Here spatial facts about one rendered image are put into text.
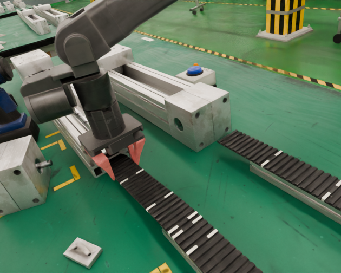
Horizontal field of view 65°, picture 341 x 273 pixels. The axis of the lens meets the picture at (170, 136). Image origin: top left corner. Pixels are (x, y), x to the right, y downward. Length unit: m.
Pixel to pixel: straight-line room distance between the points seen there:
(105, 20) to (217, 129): 0.30
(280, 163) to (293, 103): 0.26
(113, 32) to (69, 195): 0.31
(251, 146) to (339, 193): 0.16
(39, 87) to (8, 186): 0.20
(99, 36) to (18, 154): 0.27
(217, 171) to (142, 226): 0.17
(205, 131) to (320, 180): 0.22
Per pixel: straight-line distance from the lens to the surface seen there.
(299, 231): 0.43
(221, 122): 0.56
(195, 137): 0.53
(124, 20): 0.41
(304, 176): 0.45
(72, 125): 0.59
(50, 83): 0.43
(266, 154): 0.49
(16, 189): 0.55
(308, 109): 0.68
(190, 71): 0.74
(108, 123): 0.45
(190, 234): 0.38
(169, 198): 0.43
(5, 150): 0.59
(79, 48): 0.39
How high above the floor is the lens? 1.12
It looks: 34 degrees down
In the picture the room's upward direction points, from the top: 12 degrees counter-clockwise
